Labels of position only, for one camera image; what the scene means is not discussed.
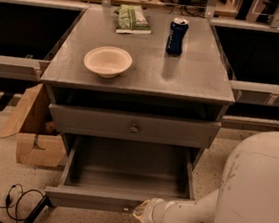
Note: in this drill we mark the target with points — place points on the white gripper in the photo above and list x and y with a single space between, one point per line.
153 213

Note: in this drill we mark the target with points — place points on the grey drawer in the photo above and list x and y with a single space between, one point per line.
116 175
130 126

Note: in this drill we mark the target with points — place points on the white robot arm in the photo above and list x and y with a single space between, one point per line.
249 191

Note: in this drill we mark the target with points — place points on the grey wooden drawer cabinet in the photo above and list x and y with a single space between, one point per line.
193 85

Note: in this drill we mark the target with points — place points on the grey top drawer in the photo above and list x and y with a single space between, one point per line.
130 126

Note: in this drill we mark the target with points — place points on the brown cardboard box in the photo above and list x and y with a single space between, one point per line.
36 138

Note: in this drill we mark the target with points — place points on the white paper bowl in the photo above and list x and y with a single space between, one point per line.
107 61

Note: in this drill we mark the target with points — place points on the blue soda can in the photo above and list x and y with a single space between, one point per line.
178 29

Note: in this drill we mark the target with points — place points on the green snack bag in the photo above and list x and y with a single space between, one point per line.
131 20

